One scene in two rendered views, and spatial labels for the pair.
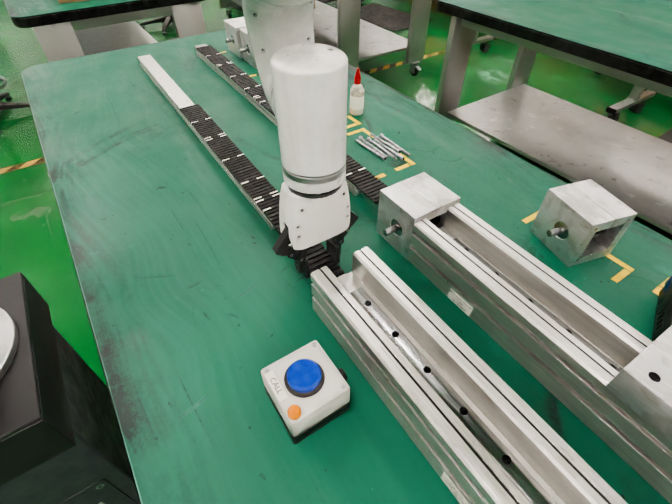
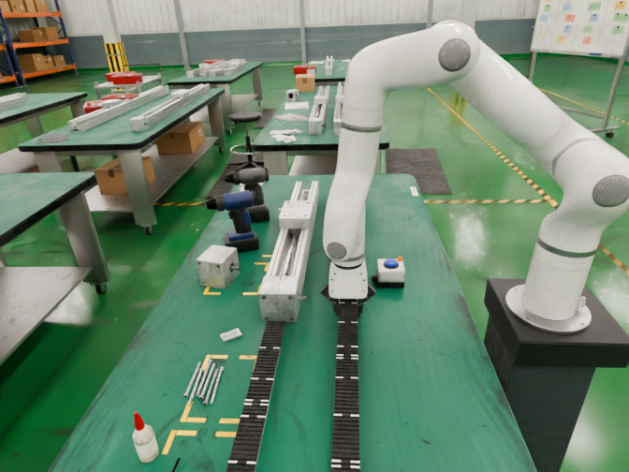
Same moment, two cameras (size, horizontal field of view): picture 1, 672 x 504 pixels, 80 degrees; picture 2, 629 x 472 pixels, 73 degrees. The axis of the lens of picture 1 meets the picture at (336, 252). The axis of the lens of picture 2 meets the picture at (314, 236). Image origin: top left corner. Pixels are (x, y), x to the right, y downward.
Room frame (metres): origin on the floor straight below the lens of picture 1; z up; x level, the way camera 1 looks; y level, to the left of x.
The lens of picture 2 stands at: (1.24, 0.55, 1.53)
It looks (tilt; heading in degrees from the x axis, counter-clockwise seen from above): 27 degrees down; 219
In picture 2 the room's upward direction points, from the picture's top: 2 degrees counter-clockwise
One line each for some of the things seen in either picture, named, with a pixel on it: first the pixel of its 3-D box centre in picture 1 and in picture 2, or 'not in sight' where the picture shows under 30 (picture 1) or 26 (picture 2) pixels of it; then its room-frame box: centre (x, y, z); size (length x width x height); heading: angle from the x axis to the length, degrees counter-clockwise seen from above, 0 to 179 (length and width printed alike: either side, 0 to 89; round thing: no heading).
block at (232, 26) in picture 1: (240, 37); not in sight; (1.49, 0.33, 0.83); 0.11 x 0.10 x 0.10; 124
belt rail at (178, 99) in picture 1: (194, 118); not in sight; (0.97, 0.37, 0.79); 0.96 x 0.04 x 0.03; 33
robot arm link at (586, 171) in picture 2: not in sight; (585, 202); (0.25, 0.49, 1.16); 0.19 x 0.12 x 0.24; 27
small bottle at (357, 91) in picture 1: (357, 91); (142, 434); (1.02, -0.06, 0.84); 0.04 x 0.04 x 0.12
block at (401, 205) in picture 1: (410, 217); (285, 299); (0.53, -0.13, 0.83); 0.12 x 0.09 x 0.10; 123
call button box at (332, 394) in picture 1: (311, 385); (387, 272); (0.23, 0.03, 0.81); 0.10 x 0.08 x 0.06; 123
